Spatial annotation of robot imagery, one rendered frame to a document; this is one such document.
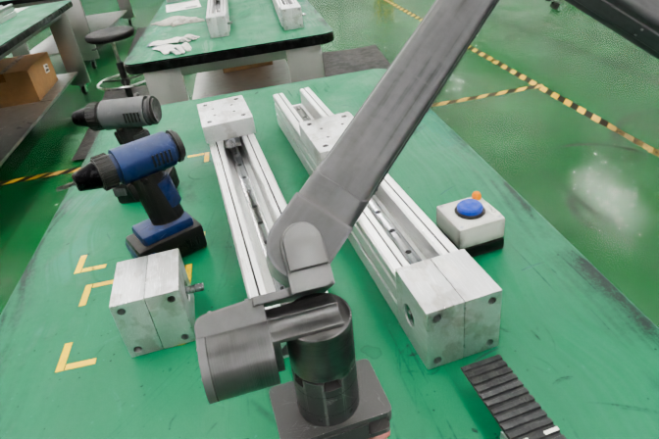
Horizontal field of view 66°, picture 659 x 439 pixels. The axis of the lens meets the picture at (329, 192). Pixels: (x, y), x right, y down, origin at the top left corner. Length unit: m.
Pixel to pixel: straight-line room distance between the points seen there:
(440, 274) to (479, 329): 0.08
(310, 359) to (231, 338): 0.06
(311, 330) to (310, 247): 0.07
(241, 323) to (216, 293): 0.41
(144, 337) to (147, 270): 0.09
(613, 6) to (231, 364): 0.54
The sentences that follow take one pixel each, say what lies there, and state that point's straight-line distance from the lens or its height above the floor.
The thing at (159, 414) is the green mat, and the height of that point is 0.78.
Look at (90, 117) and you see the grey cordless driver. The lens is 1.12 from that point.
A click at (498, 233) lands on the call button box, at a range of 0.85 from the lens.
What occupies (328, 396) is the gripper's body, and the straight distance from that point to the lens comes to 0.46.
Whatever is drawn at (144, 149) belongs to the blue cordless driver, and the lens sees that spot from 0.86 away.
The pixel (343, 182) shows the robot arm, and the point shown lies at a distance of 0.44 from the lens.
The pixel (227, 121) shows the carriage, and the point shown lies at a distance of 1.13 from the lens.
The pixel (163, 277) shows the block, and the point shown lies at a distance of 0.75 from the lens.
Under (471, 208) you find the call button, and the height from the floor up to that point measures 0.85.
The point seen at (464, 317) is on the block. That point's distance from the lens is 0.65.
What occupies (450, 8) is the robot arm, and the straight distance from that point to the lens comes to 0.56.
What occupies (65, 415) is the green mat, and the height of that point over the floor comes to 0.78.
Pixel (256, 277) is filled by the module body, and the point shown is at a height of 0.86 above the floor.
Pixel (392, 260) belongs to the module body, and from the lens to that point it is 0.70.
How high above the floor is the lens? 1.30
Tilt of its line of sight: 30 degrees down
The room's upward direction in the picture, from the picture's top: 8 degrees counter-clockwise
